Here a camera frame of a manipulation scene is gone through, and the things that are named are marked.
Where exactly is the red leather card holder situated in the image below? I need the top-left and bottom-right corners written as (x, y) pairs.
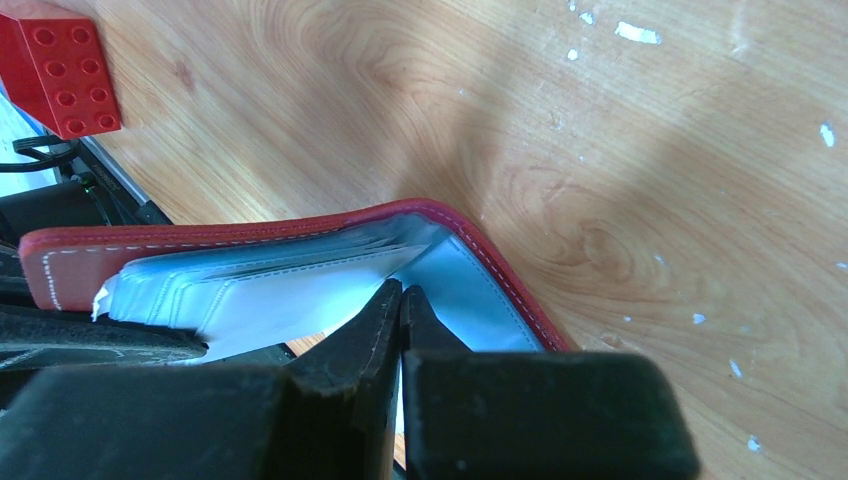
top-left (18, 199), bottom-right (569, 362)

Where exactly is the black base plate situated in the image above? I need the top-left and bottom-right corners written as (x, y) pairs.
top-left (75, 137), bottom-right (173, 225)

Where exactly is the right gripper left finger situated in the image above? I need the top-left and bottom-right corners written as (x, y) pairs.
top-left (281, 280), bottom-right (403, 479)

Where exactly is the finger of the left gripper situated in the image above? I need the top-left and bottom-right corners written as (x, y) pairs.
top-left (1, 305), bottom-right (207, 371)

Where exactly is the red building brick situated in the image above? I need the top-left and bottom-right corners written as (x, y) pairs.
top-left (1, 1), bottom-right (122, 140)

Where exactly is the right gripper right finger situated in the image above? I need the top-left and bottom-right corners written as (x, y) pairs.
top-left (400, 284), bottom-right (475, 480)

